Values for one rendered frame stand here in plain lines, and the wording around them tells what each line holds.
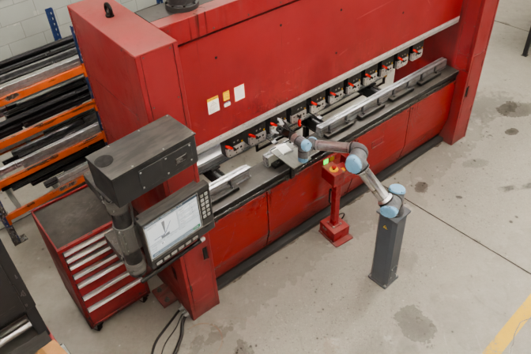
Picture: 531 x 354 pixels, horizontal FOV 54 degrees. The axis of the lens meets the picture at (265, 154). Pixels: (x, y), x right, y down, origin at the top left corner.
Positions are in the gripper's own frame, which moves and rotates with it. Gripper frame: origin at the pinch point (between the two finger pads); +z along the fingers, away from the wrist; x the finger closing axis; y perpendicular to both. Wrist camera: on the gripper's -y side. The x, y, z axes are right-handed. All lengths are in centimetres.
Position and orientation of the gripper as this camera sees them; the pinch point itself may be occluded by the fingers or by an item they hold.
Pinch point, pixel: (273, 123)
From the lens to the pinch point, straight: 382.2
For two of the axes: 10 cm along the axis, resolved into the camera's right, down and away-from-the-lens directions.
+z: -6.3, -4.8, 6.2
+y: 5.9, 2.3, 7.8
